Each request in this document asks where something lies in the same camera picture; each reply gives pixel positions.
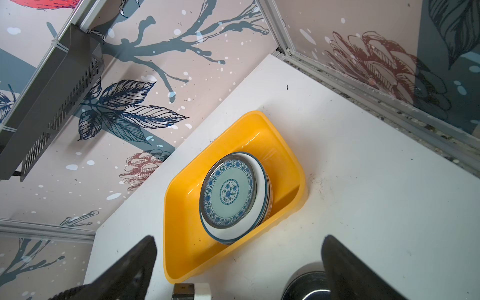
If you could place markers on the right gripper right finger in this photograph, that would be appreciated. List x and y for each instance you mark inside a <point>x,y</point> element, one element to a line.
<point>351,279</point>

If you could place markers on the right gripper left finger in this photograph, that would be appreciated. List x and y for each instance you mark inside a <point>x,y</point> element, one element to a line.
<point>127,279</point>

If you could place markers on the white plate black rim back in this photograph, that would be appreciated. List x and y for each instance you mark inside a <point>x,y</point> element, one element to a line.
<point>259,212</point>

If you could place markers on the teal patterned plate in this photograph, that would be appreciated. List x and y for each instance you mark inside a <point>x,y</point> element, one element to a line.
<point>228,191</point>

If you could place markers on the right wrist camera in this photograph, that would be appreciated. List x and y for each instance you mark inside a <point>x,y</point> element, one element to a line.
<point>188,291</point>

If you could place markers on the black hanging wall basket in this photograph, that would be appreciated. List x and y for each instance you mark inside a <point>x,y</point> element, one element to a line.
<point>30,124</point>

